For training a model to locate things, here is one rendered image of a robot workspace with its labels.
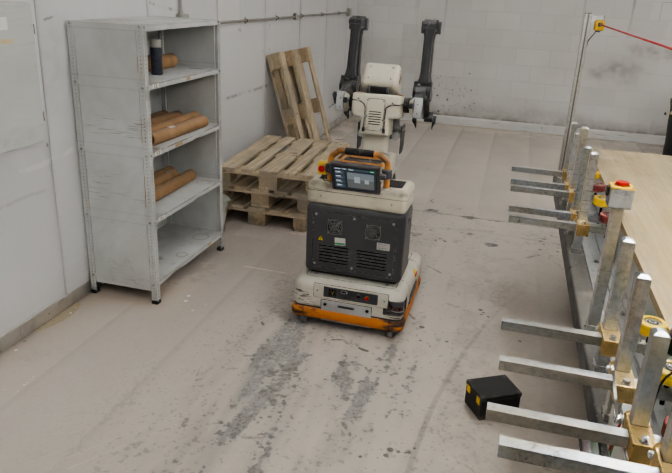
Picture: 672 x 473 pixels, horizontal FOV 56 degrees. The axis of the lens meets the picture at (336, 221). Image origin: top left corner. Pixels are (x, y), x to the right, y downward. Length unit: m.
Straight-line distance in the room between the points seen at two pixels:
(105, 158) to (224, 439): 1.70
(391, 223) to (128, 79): 1.54
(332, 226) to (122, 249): 1.23
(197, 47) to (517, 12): 5.81
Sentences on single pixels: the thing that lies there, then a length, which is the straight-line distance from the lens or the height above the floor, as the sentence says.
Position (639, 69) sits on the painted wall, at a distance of 9.46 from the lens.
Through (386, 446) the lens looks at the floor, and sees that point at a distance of 2.80.
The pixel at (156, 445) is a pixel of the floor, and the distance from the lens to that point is 2.82.
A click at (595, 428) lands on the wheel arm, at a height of 0.86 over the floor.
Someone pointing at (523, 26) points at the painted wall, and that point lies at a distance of 9.30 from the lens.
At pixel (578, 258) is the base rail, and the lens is 3.00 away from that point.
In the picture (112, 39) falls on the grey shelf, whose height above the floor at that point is 1.47.
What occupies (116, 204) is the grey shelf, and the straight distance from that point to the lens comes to 3.75.
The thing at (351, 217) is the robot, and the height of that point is 0.64.
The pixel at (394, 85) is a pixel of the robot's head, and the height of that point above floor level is 1.29.
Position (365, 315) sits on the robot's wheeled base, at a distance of 3.46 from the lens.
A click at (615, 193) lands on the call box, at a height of 1.20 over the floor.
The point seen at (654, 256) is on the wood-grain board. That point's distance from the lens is 2.60.
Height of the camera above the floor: 1.76
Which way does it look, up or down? 20 degrees down
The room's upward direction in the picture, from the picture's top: 3 degrees clockwise
